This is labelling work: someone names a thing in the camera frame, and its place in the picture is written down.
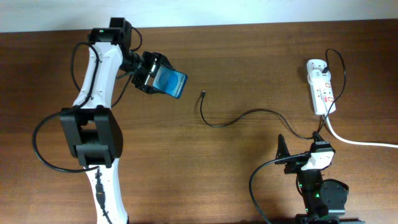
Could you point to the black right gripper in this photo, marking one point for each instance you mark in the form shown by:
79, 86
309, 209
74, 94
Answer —
295, 165

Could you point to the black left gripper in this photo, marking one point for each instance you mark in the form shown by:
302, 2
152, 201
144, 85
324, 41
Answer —
155, 59

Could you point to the blue Galaxy smartphone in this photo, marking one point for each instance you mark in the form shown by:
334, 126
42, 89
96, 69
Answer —
170, 81

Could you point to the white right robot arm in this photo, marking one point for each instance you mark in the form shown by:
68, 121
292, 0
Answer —
324, 199

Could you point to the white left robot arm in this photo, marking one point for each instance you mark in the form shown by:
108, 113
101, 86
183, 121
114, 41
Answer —
92, 132

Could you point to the white USB charger adapter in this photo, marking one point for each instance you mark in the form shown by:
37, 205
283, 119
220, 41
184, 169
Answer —
318, 75

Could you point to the white power strip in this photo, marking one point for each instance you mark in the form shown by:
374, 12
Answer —
322, 94

